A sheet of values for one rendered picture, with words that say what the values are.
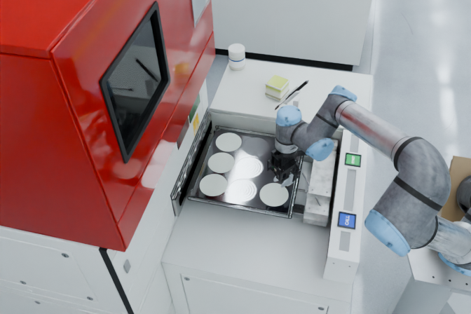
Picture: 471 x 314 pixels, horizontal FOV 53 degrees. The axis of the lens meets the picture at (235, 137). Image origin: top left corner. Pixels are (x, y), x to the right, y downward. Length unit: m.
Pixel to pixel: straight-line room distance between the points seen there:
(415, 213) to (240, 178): 0.79
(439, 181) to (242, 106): 0.99
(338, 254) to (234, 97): 0.78
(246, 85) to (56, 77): 1.26
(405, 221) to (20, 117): 0.79
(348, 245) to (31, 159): 0.95
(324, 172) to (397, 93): 1.86
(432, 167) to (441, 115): 2.40
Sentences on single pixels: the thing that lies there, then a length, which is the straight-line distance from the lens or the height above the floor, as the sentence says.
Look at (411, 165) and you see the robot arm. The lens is 1.09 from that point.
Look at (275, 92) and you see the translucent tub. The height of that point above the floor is 1.01.
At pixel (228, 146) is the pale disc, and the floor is 0.90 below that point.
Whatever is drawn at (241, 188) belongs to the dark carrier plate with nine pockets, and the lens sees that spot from 1.67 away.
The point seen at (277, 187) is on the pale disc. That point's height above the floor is 0.90.
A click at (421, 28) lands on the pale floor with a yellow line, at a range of 4.29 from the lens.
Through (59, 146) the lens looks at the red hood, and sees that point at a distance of 0.93.
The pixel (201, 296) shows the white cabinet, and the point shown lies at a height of 0.62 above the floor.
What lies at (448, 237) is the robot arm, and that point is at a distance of 1.27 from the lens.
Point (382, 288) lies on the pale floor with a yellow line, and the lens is 2.56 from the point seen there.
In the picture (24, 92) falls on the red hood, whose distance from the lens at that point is 0.87.
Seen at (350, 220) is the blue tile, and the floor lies 0.96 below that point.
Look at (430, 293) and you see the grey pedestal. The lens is 2.04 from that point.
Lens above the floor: 2.22
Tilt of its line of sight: 46 degrees down
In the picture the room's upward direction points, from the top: 3 degrees counter-clockwise
